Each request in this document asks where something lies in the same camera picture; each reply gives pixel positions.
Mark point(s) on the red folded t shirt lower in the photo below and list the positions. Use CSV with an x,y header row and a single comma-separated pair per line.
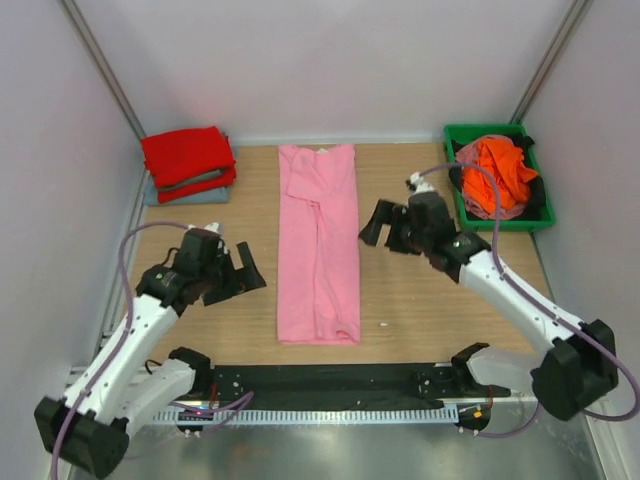
x,y
211,187

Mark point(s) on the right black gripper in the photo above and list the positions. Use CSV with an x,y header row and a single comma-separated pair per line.
x,y
384,214

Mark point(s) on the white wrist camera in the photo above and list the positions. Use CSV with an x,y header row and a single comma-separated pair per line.
x,y
213,228
417,184

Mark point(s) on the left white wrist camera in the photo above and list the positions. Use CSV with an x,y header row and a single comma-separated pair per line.
x,y
213,228

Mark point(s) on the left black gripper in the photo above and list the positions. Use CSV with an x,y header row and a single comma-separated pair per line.
x,y
240,280

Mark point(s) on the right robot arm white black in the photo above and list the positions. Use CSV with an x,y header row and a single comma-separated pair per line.
x,y
573,364

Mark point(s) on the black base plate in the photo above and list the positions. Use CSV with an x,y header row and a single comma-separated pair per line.
x,y
333,387

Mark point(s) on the pink t shirt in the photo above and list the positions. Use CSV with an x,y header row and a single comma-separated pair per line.
x,y
318,273

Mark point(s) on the grey folded t shirt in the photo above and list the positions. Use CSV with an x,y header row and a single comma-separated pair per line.
x,y
192,174

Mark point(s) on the orange t shirt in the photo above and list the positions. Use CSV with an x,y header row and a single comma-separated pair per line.
x,y
516,174

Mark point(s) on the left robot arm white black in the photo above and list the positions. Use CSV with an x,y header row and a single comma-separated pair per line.
x,y
91,425

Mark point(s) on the white slotted cable duct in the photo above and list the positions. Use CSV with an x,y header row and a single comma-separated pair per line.
x,y
174,417

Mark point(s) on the red folded t shirt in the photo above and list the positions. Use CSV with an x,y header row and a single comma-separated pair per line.
x,y
174,158
211,187

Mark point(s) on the red folded t shirt top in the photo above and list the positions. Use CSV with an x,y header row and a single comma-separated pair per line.
x,y
174,158

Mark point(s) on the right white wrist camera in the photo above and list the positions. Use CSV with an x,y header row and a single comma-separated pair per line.
x,y
417,184

